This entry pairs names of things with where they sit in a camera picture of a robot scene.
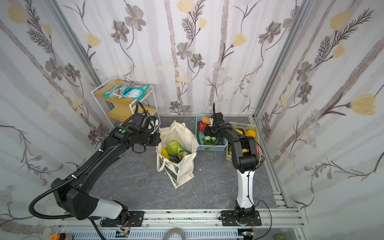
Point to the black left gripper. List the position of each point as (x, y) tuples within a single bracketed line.
[(154, 139)]

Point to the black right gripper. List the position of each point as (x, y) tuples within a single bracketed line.
[(208, 130)]

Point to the yellow banana toy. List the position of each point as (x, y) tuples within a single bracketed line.
[(165, 153)]

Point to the green cabbage toy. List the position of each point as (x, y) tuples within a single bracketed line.
[(173, 148)]

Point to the green snack packet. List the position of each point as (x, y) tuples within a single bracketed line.
[(181, 153)]

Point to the blue candy bar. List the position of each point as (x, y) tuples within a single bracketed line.
[(174, 159)]

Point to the cream canvas grocery bag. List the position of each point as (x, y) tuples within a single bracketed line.
[(182, 172)]

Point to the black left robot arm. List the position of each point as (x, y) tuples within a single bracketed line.
[(72, 194)]

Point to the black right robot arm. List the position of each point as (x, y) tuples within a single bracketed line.
[(245, 159)]

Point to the green leafy lettuce toy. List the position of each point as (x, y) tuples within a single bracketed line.
[(212, 141)]

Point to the red bell pepper toy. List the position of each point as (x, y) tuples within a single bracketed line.
[(202, 127)]

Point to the brown potato toy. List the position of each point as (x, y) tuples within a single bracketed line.
[(206, 120)]

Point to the blue plastic vegetable basket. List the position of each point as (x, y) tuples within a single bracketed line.
[(199, 135)]

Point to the green plastic fruit basket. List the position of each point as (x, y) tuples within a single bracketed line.
[(242, 128)]

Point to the orange fruit toy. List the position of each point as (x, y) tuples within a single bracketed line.
[(251, 133)]

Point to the red teal snack packet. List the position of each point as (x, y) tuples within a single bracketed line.
[(119, 90)]

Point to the white wire two-tier shelf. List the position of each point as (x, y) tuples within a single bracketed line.
[(123, 108)]

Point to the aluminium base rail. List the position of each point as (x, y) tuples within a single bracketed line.
[(268, 224)]

